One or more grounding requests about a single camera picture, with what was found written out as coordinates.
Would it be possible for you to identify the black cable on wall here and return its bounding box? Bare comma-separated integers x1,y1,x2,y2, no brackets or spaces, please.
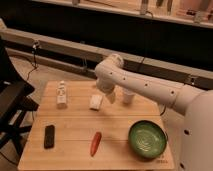
25,40,41,81

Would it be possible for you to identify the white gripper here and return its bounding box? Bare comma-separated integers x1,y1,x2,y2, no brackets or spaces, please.
96,79,116,103

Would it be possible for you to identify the white bottle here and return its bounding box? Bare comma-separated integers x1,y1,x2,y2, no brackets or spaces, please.
56,81,67,108

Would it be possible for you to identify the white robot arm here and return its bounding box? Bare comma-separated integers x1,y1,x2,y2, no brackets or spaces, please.
95,54,213,171

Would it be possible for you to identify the black chair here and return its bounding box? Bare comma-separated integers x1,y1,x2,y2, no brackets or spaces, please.
0,37,38,156

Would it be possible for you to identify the grey wall rail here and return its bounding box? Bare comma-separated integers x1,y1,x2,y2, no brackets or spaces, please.
0,28,213,89

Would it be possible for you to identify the white sponge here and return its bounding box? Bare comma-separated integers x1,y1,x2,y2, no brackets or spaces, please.
89,94,103,110

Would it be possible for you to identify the orange carrot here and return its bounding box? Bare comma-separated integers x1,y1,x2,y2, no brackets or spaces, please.
90,132,102,156

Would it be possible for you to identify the green bowl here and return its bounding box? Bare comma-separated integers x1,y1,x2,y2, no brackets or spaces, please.
128,120,167,160

